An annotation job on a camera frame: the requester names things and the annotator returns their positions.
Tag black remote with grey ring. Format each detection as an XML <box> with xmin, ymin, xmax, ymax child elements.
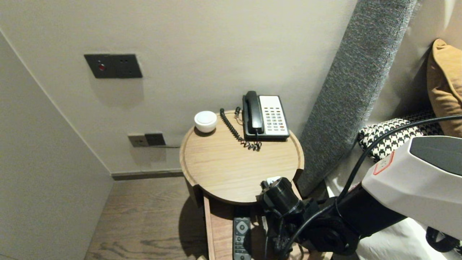
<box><xmin>233</xmin><ymin>217</ymin><xmax>252</xmax><ymax>260</ymax></box>

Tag wooden nightstand drawer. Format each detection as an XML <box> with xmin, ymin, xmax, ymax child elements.
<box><xmin>197</xmin><ymin>180</ymin><xmax>334</xmax><ymax>260</ymax></box>

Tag round wooden nightstand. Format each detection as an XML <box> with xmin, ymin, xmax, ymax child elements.
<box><xmin>179</xmin><ymin>109</ymin><xmax>305</xmax><ymax>207</ymax></box>

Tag black white desk telephone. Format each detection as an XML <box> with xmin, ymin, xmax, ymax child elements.
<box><xmin>242</xmin><ymin>95</ymin><xmax>290</xmax><ymax>141</ymax></box>

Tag white bed sheet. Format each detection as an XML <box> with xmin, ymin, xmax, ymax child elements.
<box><xmin>324</xmin><ymin>144</ymin><xmax>462</xmax><ymax>260</ymax></box>

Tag black telephone handset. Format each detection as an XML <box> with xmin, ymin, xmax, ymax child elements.
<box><xmin>243</xmin><ymin>91</ymin><xmax>264</xmax><ymax>134</ymax></box>

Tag wooden baseboard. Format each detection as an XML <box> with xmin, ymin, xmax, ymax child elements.
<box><xmin>111</xmin><ymin>170</ymin><xmax>184</xmax><ymax>181</ymax></box>

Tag black white houndstooth pillow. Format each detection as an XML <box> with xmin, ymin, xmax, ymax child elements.
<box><xmin>358</xmin><ymin>110</ymin><xmax>445</xmax><ymax>162</ymax></box>

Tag grey fabric headboard panel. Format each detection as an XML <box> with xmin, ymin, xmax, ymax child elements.
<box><xmin>297</xmin><ymin>0</ymin><xmax>417</xmax><ymax>197</ymax></box>

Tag beige padded headboard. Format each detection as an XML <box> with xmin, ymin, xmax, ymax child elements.
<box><xmin>368</xmin><ymin>0</ymin><xmax>462</xmax><ymax>125</ymax></box>

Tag mustard yellow pillow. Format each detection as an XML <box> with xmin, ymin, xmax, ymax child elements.
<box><xmin>427</xmin><ymin>39</ymin><xmax>462</xmax><ymax>138</ymax></box>

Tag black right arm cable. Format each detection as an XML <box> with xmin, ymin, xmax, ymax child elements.
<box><xmin>282</xmin><ymin>114</ymin><xmax>462</xmax><ymax>257</ymax></box>

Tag black coiled telephone cord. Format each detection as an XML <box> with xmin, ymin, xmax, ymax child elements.
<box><xmin>220</xmin><ymin>107</ymin><xmax>262</xmax><ymax>151</ymax></box>

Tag grey and black wall outlet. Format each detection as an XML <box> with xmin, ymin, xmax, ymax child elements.
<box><xmin>128</xmin><ymin>133</ymin><xmax>166</xmax><ymax>148</ymax></box>

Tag dark wall socket panel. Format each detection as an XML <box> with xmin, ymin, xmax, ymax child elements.
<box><xmin>84</xmin><ymin>54</ymin><xmax>143</xmax><ymax>79</ymax></box>

